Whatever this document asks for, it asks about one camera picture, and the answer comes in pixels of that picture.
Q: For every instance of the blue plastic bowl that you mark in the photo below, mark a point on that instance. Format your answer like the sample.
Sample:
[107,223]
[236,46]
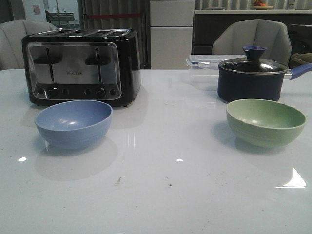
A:
[74,124]

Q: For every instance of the black and chrome toaster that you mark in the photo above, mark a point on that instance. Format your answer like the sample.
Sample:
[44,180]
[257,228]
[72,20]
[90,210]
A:
[76,64]

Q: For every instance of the glass pot lid blue knob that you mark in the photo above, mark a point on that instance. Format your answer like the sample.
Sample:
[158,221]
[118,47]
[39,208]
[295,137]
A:
[253,63]

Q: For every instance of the grey chair on right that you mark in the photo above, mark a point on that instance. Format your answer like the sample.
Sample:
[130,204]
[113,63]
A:
[257,32]

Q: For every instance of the green plastic bowl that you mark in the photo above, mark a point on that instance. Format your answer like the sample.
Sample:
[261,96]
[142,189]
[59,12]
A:
[264,123]

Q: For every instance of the white cabinet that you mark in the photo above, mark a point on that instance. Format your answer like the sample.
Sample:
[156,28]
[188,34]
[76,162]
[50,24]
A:
[171,30]

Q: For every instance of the clear plastic food container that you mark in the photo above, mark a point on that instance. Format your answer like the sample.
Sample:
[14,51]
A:
[204,71]

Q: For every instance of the dark kitchen counter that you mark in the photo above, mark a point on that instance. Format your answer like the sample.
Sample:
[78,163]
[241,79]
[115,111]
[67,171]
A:
[208,25]

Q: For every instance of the olive green cloth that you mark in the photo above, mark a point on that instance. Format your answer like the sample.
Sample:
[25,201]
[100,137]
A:
[300,59]

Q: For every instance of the grey chair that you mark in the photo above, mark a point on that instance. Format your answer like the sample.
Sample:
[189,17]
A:
[257,32]
[11,35]

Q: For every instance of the dark blue saucepan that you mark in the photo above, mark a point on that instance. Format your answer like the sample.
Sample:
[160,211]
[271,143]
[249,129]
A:
[235,85]

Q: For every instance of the fruit plate on counter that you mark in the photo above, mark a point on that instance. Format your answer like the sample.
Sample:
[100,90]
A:
[260,5]

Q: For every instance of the grey chair on left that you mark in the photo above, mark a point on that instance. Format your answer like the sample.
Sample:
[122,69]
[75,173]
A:
[11,35]

